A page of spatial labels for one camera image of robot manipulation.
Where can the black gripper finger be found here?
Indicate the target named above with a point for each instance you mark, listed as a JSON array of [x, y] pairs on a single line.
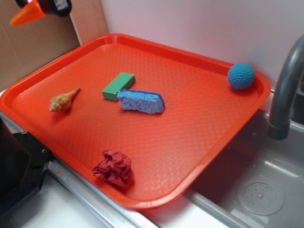
[[60, 8]]

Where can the orange toy carrot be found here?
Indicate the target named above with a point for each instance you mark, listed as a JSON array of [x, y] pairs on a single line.
[[29, 13]]

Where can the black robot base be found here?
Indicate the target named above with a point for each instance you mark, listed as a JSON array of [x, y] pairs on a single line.
[[23, 164]]

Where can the blue sponge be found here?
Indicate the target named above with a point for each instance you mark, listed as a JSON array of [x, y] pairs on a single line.
[[145, 102]]

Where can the brown cardboard panel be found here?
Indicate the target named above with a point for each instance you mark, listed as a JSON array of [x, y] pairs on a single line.
[[26, 48]]

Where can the tan toy seashell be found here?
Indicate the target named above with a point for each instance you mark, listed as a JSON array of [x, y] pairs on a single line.
[[62, 102]]

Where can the green rectangular block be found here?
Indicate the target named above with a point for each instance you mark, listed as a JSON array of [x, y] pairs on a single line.
[[122, 81]]

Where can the red plastic tray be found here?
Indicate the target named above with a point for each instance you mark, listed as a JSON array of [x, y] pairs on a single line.
[[168, 150]]

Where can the crumpled red cloth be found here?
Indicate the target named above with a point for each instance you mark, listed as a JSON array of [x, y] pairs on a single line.
[[115, 168]]

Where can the blue knitted ball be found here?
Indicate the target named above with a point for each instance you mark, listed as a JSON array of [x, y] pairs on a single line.
[[241, 76]]

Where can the grey toy faucet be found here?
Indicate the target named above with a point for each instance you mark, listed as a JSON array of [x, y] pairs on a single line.
[[288, 100]]

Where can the grey toy sink basin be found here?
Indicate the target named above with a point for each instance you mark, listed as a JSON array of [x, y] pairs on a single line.
[[255, 182]]

